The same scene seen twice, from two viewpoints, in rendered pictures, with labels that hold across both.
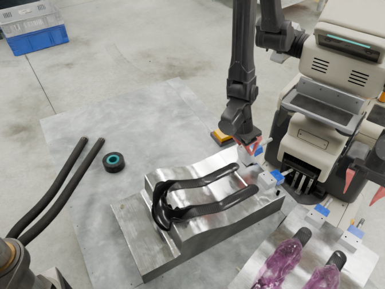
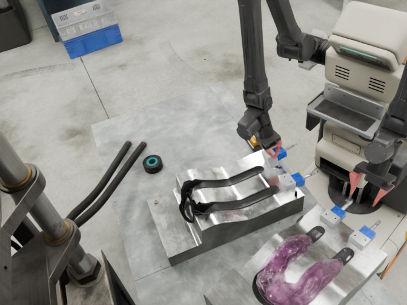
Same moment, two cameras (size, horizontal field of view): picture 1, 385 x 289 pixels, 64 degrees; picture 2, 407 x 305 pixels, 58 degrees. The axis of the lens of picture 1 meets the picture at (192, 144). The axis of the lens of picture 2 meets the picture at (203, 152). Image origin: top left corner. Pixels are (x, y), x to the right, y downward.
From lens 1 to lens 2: 36 cm
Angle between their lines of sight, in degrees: 10
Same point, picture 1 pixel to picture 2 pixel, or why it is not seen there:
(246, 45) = (255, 62)
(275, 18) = (289, 32)
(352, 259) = (359, 256)
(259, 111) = not seen: hidden behind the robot
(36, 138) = (89, 141)
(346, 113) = (369, 118)
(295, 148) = (329, 152)
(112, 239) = (148, 230)
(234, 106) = (250, 114)
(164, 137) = (201, 141)
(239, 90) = (253, 100)
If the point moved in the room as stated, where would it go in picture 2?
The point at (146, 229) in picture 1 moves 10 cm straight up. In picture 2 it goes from (175, 221) to (170, 204)
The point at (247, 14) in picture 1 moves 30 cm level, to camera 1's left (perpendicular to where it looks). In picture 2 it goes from (252, 37) to (149, 42)
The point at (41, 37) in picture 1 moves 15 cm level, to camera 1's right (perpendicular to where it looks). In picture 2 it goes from (95, 39) to (109, 37)
